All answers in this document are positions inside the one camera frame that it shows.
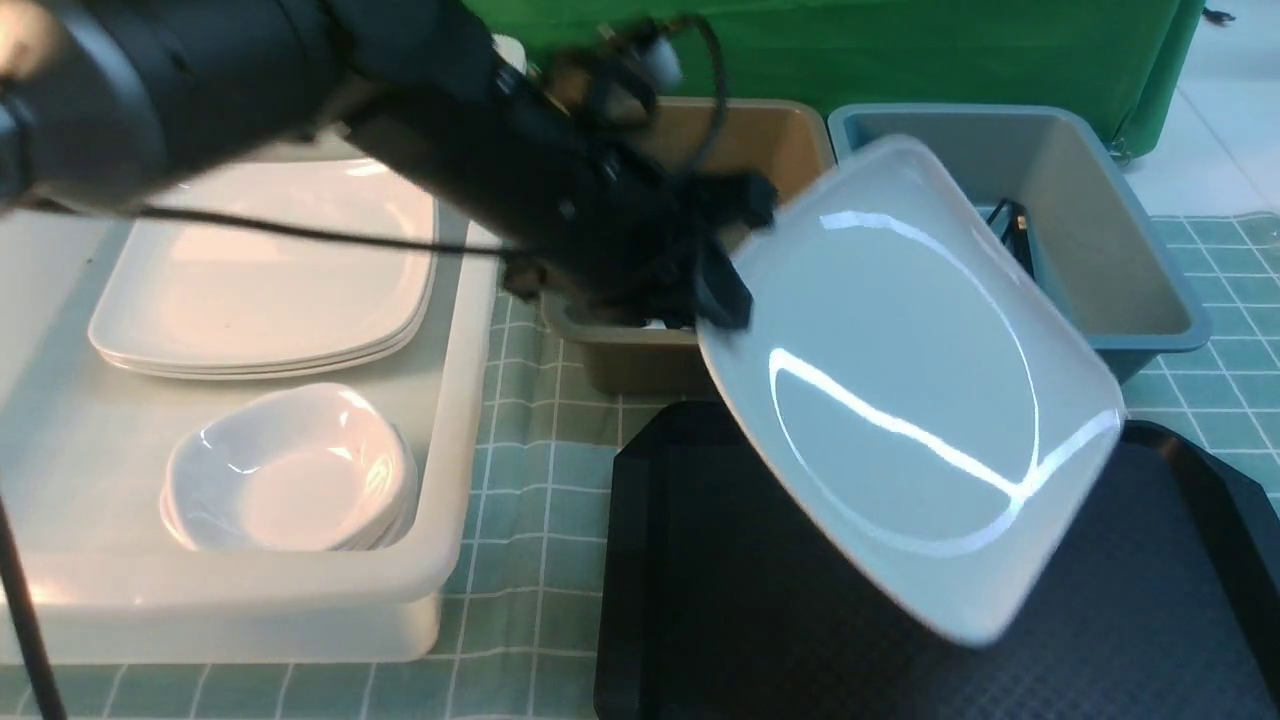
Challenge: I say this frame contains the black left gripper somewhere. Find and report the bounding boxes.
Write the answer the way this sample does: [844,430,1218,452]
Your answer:
[500,60,780,331]

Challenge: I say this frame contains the large white rice plate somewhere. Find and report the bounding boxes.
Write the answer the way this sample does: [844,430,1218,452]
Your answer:
[696,135,1125,647]

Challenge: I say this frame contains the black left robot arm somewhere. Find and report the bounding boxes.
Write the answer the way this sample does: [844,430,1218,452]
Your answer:
[3,1,778,331]

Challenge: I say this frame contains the top white square plate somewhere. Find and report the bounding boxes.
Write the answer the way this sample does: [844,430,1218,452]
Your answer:
[88,159,438,374]

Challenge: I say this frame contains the brown plastic bin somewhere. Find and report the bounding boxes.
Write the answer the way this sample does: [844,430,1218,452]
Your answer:
[541,97,835,395]

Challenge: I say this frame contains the black chopsticks in bin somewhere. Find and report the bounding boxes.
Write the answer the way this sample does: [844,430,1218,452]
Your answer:
[986,199,1036,279]

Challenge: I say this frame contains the black serving tray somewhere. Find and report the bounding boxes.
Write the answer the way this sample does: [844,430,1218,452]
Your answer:
[594,401,1279,719]

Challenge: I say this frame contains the blue-grey plastic bin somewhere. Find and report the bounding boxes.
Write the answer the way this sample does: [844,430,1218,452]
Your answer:
[828,102,1211,380]

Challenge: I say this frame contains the lower stacked white plates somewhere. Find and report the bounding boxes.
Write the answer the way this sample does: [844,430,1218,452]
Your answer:
[87,222,435,380]

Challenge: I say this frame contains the green backdrop cloth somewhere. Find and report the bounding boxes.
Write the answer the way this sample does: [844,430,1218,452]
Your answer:
[472,1,1203,156]

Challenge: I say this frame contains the teal checkered tablecloth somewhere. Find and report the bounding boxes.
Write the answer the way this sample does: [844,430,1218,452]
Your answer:
[56,213,1279,719]

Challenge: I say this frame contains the stacked white bowls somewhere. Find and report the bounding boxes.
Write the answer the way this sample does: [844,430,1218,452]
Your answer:
[159,383,421,552]

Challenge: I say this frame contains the large white plastic tub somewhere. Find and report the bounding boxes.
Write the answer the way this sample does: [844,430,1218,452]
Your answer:
[3,213,497,664]

